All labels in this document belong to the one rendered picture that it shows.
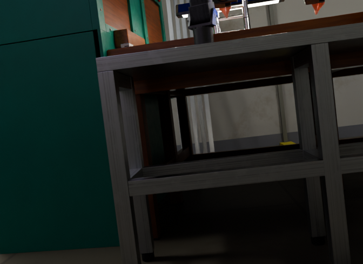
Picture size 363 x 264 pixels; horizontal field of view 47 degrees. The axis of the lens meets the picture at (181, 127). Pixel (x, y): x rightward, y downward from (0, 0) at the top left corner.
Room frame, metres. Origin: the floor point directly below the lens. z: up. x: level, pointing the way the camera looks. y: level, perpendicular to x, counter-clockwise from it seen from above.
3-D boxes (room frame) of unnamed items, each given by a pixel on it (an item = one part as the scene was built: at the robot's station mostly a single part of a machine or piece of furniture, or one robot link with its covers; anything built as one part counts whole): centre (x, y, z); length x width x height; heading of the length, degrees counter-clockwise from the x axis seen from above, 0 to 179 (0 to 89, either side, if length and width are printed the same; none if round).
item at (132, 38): (1.91, 0.18, 0.83); 0.30 x 0.06 x 0.07; 170
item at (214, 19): (1.34, -0.10, 0.77); 0.09 x 0.06 x 0.06; 66
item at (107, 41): (2.32, 0.42, 0.42); 1.36 x 0.55 x 0.84; 170
